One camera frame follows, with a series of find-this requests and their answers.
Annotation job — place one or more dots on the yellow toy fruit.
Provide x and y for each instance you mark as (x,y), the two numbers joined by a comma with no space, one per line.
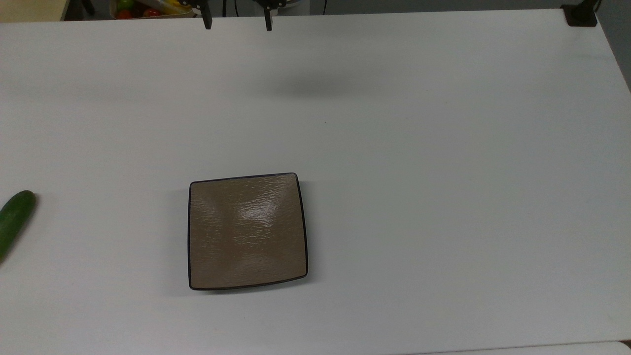
(172,6)

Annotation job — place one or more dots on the green toy fruit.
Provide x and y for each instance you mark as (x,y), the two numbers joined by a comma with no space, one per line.
(125,4)

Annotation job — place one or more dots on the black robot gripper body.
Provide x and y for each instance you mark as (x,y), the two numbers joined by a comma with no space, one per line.
(270,3)

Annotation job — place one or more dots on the red toy tomato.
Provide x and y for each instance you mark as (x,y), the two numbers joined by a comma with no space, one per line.
(123,14)

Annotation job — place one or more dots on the red toy fruit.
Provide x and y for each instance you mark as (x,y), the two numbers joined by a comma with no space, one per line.
(151,12)

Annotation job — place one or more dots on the square brown ceramic plate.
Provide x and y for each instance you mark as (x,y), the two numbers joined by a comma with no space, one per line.
(247,230)

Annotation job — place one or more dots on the green cucumber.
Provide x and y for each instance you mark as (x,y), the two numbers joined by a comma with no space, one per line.
(14,217)

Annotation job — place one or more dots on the black table clamp mount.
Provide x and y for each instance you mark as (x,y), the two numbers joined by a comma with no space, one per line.
(580,14)

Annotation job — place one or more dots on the beige wooden cabinet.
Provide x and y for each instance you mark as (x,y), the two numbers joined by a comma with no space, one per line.
(29,10)

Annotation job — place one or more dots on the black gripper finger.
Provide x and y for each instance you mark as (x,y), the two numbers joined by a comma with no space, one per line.
(208,20)
(268,21)

